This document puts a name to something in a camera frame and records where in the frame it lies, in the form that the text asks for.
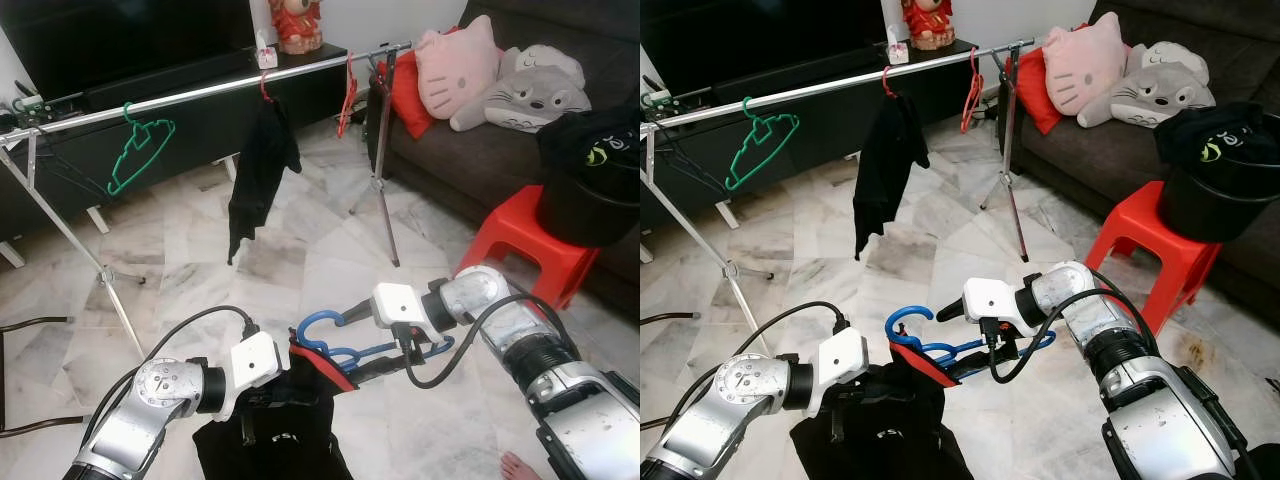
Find blue plastic hanger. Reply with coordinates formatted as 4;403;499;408
295;308;456;371
885;305;1056;376

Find black shirt red trim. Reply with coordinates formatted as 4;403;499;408
790;335;976;480
192;335;361;480

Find green plastic hanger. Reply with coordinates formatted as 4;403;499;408
725;97;801;191
106;100;178;197

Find red plastic stool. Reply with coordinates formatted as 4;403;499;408
455;185;601;311
1085;180;1223;336

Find plain black shirt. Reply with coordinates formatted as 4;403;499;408
226;95;303;266
852;92;931;263

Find person's bare foot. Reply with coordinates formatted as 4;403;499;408
497;450;546;480

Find dark grey sofa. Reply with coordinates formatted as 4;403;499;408
1000;0;1280;301
365;0;641;321

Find black TV cabinet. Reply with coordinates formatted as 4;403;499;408
0;45;351;271
640;40;986;266

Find black plastic bucket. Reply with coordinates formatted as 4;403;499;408
1160;140;1280;243
538;140;641;249

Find silver metal clothes rack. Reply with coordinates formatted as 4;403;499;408
640;38;1037;359
0;40;413;359

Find pink cat face cushion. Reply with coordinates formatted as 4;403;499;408
1042;12;1129;116
413;14;501;121

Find grey Totoro plush open eyes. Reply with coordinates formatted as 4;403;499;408
450;68;593;134
1078;65;1216;129

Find small white container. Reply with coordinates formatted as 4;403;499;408
252;0;279;71
882;0;909;66

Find red figurine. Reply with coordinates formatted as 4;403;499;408
268;0;326;56
900;0;956;51

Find pale Totoro plush closed eyes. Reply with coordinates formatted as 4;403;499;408
498;44;586;86
1125;40;1211;83

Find black television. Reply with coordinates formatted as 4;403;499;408
0;0;259;101
640;0;889;96

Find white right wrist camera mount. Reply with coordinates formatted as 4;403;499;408
962;277;1031;336
372;283;436;336

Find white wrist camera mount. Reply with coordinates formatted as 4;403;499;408
372;283;436;336
228;330;283;421
815;325;871;416
962;277;1031;336

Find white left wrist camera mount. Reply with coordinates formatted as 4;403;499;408
228;330;283;421
815;325;871;416

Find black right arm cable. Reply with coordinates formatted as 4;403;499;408
405;290;571;391
990;268;1161;386

